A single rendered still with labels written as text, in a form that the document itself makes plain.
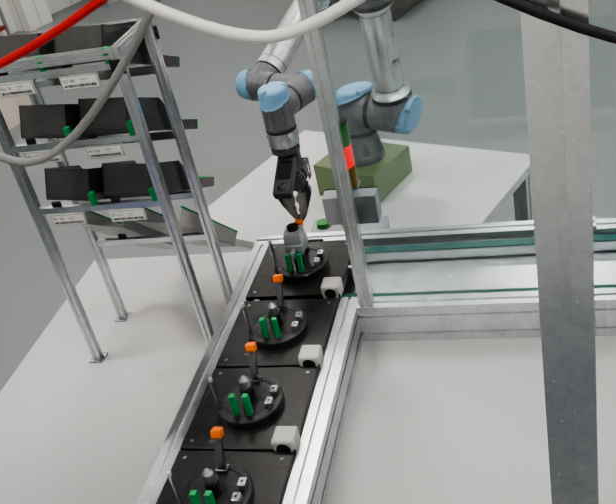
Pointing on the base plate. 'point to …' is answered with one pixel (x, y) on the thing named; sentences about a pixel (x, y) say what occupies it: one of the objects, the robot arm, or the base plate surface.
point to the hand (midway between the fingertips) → (299, 219)
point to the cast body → (295, 240)
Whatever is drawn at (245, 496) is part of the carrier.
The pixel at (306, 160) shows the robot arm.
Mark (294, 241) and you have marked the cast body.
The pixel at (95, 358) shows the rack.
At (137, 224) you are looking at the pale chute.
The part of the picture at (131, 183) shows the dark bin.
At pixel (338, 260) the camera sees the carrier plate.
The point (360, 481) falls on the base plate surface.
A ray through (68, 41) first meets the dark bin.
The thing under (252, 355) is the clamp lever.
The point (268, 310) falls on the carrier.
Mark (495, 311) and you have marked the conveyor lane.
